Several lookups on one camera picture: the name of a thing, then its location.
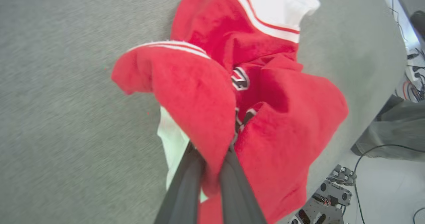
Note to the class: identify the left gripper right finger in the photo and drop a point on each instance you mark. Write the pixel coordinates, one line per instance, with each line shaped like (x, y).
(237, 197)

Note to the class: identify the red and white shirt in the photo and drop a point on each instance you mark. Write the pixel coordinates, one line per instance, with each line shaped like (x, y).
(282, 134)

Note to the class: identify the grey fabric sofa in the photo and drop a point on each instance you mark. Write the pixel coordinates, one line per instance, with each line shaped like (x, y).
(66, 101)

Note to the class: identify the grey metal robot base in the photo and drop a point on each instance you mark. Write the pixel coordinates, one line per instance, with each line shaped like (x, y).
(328, 194)

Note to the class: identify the grey-green fabric cover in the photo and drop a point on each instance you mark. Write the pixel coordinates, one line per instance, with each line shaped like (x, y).
(398, 127)

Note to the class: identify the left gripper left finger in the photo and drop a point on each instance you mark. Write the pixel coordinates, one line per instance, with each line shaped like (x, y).
(186, 190)

